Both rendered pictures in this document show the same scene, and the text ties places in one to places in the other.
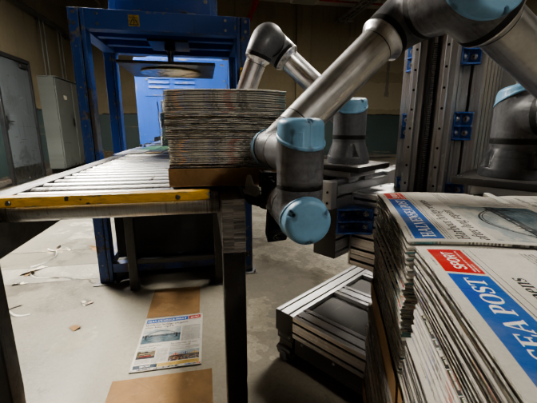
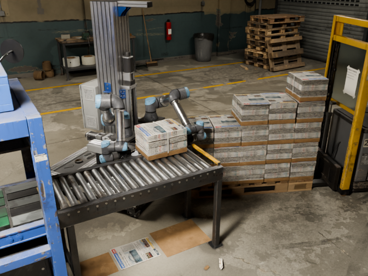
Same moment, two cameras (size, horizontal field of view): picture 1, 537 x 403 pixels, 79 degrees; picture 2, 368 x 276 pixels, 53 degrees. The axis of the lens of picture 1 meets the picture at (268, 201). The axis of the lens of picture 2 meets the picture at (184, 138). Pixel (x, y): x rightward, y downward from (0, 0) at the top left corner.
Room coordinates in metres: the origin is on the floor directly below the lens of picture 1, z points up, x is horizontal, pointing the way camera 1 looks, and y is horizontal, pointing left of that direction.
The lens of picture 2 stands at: (1.74, 3.00, 2.22)
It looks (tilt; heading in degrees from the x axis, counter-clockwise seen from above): 24 degrees down; 251
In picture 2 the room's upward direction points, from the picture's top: straight up
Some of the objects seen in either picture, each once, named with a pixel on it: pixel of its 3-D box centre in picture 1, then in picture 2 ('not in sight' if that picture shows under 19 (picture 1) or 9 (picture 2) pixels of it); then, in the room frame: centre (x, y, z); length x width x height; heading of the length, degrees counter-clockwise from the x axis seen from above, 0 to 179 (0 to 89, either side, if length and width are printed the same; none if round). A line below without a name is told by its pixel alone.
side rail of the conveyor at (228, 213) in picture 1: (220, 178); (123, 166); (1.32, 0.20, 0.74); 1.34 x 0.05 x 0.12; 11
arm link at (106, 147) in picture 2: not in sight; (107, 147); (1.43, 0.13, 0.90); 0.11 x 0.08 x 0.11; 167
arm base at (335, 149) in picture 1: (348, 149); (124, 130); (1.21, -0.29, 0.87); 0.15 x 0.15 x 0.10
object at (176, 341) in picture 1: (170, 339); (135, 252); (1.31, 0.44, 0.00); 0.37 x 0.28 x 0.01; 11
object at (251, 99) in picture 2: not in sight; (251, 98); (-0.12, -0.23, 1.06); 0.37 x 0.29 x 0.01; 79
